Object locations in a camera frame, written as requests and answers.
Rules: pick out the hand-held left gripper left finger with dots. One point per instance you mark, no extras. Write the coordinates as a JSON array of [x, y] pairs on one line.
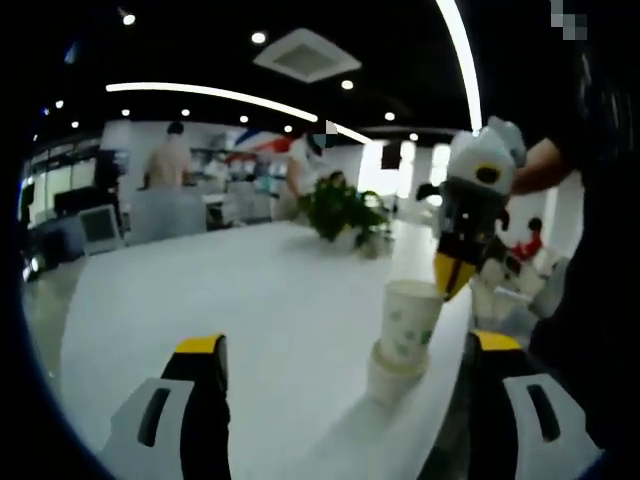
[[165, 425]]

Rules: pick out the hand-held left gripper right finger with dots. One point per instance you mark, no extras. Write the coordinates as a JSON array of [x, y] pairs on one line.
[[520, 425]]

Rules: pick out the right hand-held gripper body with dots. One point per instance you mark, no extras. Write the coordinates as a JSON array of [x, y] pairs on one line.
[[480, 200]]

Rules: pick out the white paper cup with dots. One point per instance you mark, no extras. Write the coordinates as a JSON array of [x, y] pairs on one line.
[[410, 320]]

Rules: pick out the small white cup lid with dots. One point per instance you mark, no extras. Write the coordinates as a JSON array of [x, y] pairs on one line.
[[392, 387]]

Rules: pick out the small pale pot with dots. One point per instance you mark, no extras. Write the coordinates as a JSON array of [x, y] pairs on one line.
[[370, 247]]

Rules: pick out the white chair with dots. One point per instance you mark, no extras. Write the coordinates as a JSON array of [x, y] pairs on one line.
[[550, 290]]

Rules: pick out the green potted plant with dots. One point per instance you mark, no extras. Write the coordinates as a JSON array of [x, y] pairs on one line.
[[340, 210]]

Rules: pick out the person's dark clothed torso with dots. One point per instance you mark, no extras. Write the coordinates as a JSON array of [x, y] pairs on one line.
[[590, 300]]

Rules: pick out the long ceiling strip light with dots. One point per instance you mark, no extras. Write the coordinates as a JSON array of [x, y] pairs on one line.
[[465, 60], [200, 90]]

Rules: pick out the white table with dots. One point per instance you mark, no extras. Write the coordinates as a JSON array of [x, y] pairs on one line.
[[250, 300]]

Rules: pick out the grey partition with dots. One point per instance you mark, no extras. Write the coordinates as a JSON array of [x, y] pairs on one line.
[[165, 217]]

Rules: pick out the white monitor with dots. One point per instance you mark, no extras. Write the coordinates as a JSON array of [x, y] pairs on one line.
[[100, 227]]

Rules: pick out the ceiling air vent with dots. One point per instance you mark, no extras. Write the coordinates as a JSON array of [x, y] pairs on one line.
[[307, 57]]

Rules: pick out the group of round ceiling spotlights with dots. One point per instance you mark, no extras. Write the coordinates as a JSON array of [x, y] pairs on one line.
[[258, 37]]

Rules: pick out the black wall screen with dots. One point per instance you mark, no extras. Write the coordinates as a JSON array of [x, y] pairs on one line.
[[391, 156]]

